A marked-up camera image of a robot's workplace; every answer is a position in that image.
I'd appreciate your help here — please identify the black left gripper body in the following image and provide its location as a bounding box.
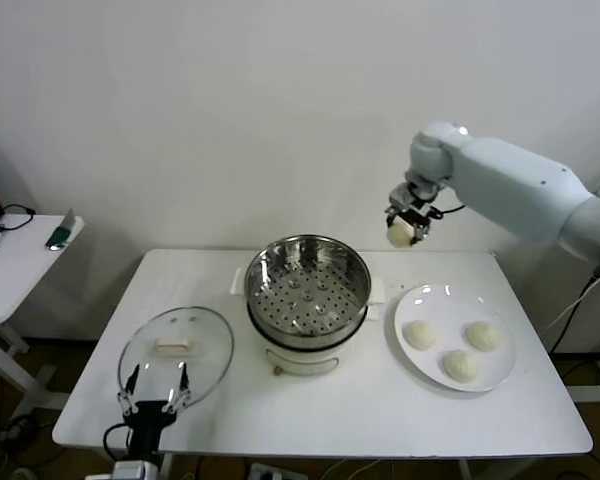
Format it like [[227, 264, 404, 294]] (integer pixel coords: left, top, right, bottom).
[[123, 400, 177, 459]]

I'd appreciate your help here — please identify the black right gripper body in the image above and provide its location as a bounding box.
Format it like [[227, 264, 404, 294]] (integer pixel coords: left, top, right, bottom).
[[394, 195, 434, 226]]

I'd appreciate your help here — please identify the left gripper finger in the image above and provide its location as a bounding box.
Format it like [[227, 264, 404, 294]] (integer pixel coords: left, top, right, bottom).
[[118, 364, 140, 416], [162, 361, 191, 414]]

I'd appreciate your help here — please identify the white steamed baozi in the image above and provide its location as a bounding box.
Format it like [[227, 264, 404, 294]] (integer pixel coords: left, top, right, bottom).
[[387, 221, 417, 249], [402, 319, 440, 350], [441, 349, 481, 385], [463, 321, 504, 351]]

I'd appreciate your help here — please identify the glass lid with white handle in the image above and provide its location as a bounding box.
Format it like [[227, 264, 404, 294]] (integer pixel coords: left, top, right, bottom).
[[118, 306, 235, 406]]

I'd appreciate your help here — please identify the stainless steel steamer basket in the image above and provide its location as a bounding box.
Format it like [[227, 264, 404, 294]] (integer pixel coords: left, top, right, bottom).
[[228, 233, 389, 351]]

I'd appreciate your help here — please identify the white round plate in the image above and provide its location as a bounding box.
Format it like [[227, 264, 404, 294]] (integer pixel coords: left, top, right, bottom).
[[392, 283, 517, 393]]

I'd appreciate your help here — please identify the white electric cooker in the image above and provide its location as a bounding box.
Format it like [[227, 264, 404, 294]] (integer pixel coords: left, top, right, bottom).
[[247, 299, 381, 377]]

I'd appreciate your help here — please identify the dark power strip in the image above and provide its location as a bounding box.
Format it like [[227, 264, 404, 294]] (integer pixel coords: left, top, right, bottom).
[[0, 417, 39, 444]]

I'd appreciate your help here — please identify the white power strip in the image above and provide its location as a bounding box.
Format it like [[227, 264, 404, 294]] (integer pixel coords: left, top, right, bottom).
[[249, 462, 294, 480]]

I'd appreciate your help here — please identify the small white side table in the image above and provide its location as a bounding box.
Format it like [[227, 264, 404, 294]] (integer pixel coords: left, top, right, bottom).
[[0, 213, 87, 426]]

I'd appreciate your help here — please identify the large white table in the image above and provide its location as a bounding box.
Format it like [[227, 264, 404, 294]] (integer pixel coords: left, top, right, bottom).
[[52, 248, 595, 480]]

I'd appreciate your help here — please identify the small grey green device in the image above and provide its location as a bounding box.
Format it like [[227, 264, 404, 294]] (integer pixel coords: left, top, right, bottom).
[[44, 208, 76, 251]]

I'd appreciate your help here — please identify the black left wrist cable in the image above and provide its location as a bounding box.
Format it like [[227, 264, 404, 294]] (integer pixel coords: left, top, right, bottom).
[[102, 422, 132, 464]]

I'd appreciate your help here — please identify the white cable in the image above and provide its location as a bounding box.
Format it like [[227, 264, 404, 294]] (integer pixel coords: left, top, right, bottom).
[[544, 267, 600, 331]]

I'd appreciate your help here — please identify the thin black cable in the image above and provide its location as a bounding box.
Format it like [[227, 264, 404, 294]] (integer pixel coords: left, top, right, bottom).
[[0, 203, 36, 232]]

